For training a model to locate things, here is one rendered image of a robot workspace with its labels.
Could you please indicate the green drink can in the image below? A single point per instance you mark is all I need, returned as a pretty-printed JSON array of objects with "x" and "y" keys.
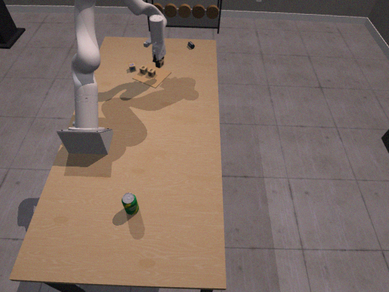
[{"x": 130, "y": 203}]

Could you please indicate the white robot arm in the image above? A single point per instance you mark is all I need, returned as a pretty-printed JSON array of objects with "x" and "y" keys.
[{"x": 87, "y": 58}]

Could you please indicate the tan mat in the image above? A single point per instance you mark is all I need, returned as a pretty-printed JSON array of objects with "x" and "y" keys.
[{"x": 160, "y": 76}]

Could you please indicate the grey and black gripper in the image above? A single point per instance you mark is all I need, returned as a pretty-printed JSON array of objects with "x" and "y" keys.
[{"x": 158, "y": 52}]

